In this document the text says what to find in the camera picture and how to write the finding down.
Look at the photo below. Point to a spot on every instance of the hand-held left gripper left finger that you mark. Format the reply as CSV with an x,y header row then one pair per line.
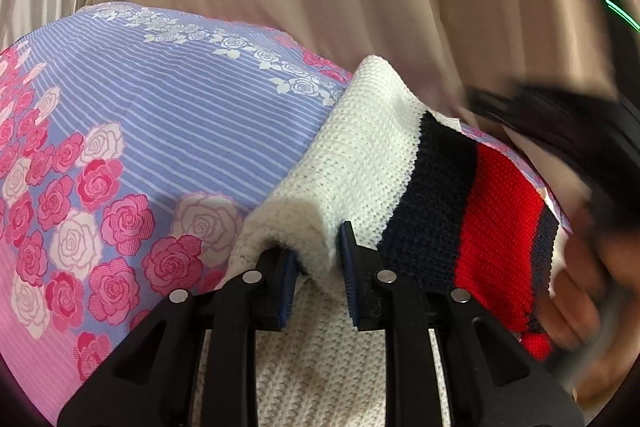
x,y
288,279

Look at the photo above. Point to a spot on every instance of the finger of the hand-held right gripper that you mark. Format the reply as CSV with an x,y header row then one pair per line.
x,y
505,104

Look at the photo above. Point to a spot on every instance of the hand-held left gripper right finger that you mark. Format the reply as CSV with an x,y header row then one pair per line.
x,y
348,267

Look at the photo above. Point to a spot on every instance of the white knit striped sweater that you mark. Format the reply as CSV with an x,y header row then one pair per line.
x,y
380,187

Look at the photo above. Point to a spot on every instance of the person's right hand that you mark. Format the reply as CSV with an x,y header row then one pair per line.
x,y
575,287

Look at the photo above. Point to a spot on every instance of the floral striped bed sheet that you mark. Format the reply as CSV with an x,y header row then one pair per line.
x,y
130,142

